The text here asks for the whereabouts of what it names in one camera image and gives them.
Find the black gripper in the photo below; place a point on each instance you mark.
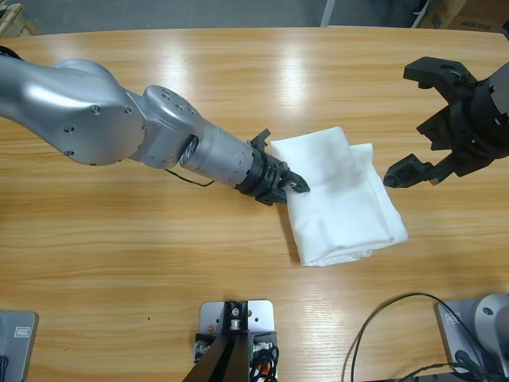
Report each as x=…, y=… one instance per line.
x=477, y=127
x=266, y=179

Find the dark printed box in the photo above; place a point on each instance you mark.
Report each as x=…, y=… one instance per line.
x=477, y=20

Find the dark camera post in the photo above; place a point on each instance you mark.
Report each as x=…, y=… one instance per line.
x=222, y=362

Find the white upright pole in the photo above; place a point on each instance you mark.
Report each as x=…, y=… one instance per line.
x=328, y=12

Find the brown cardboard box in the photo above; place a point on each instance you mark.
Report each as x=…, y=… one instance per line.
x=441, y=16

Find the white slanted leg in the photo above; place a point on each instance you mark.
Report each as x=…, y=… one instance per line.
x=422, y=12

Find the white t-shirt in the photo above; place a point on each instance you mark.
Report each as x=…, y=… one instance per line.
x=346, y=207

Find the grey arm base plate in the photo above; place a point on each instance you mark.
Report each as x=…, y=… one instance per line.
x=451, y=346
x=18, y=358

